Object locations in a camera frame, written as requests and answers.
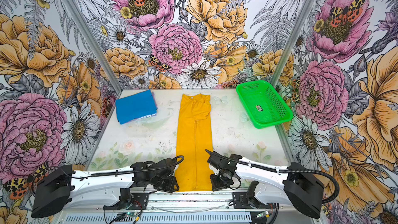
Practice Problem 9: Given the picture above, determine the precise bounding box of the yellow t shirt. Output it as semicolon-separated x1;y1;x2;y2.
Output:
175;94;213;192

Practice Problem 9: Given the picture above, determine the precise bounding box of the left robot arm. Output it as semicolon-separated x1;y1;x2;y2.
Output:
31;156;184;218

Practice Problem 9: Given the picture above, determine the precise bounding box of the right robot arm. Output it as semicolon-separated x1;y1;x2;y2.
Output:
207;151;324;219

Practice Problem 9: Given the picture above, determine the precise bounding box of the green circuit board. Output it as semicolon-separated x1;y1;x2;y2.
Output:
117;212;140;221

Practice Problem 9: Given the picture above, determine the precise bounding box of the green plastic basket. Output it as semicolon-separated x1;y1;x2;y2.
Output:
236;80;293;129

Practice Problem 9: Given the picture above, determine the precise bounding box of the folded blue t shirt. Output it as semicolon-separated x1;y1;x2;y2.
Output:
115;90;158;124

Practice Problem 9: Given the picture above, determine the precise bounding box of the aluminium front frame rail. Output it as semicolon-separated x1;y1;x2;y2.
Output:
64;184;293;212

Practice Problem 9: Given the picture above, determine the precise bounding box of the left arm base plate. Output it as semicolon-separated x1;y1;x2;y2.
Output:
104;193;149;211

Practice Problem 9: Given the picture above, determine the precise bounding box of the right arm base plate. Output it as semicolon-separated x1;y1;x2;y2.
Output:
232;191;276;209

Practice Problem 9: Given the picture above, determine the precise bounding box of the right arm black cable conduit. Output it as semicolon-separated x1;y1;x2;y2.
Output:
205;149;340;224

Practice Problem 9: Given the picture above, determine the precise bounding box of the aluminium right corner post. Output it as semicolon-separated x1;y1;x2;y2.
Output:
271;0;316;87

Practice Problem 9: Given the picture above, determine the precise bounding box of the aluminium corner post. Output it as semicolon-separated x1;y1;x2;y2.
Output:
62;0;123;94
271;0;316;87

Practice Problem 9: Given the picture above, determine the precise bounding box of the aluminium left corner post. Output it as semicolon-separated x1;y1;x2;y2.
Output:
62;0;123;94

